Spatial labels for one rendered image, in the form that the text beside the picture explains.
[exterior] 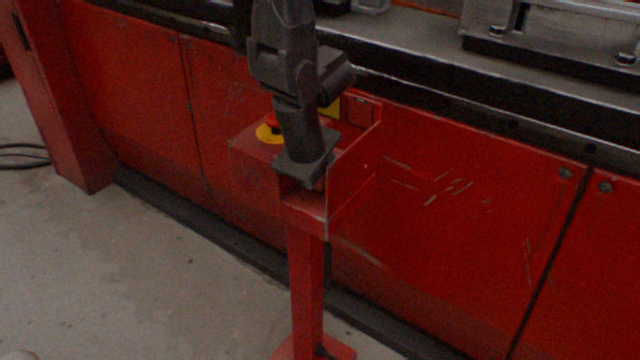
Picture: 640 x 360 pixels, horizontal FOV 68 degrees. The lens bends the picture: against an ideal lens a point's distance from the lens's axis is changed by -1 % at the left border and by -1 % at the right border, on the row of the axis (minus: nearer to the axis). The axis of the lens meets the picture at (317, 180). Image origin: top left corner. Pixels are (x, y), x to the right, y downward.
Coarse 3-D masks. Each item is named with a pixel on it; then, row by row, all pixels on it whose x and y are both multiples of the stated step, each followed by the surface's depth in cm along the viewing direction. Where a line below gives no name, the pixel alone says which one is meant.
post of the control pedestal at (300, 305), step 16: (288, 224) 90; (288, 240) 93; (304, 240) 90; (320, 240) 93; (288, 256) 96; (304, 256) 92; (320, 256) 96; (304, 272) 95; (320, 272) 99; (304, 288) 98; (320, 288) 102; (304, 304) 102; (320, 304) 106; (304, 320) 105; (320, 320) 109; (304, 336) 109; (320, 336) 113; (304, 352) 113
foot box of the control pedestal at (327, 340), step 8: (288, 336) 126; (328, 336) 126; (280, 344) 124; (288, 344) 124; (328, 344) 124; (336, 344) 124; (344, 344) 124; (280, 352) 122; (288, 352) 122; (336, 352) 122; (344, 352) 122; (352, 352) 122
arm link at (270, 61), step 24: (264, 0) 53; (288, 0) 52; (264, 24) 55; (288, 24) 53; (312, 24) 56; (264, 48) 58; (288, 48) 55; (312, 48) 58; (264, 72) 59; (288, 72) 56
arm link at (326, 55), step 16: (320, 48) 67; (304, 64) 57; (320, 64) 64; (336, 64) 65; (304, 80) 58; (320, 80) 63; (336, 80) 66; (352, 80) 68; (288, 96) 61; (304, 96) 59; (336, 96) 67
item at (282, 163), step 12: (312, 132) 67; (324, 132) 73; (336, 132) 73; (288, 144) 68; (300, 144) 67; (312, 144) 67; (324, 144) 70; (336, 144) 72; (288, 156) 72; (300, 156) 69; (312, 156) 69; (324, 156) 70; (276, 168) 71; (288, 168) 70; (300, 168) 70; (312, 168) 69; (300, 180) 69
